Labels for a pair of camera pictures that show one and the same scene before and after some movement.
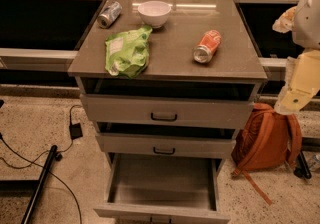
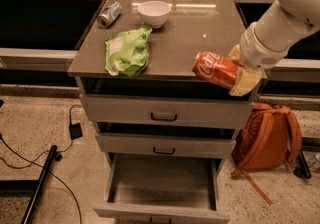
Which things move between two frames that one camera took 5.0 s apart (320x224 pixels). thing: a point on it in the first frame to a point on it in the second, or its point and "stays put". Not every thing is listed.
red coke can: (207, 46) to (215, 69)
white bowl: (154, 13) stays put
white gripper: (308, 23) to (256, 51)
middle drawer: (189, 145) stays put
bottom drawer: (164, 188) stays put
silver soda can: (110, 13) stays put
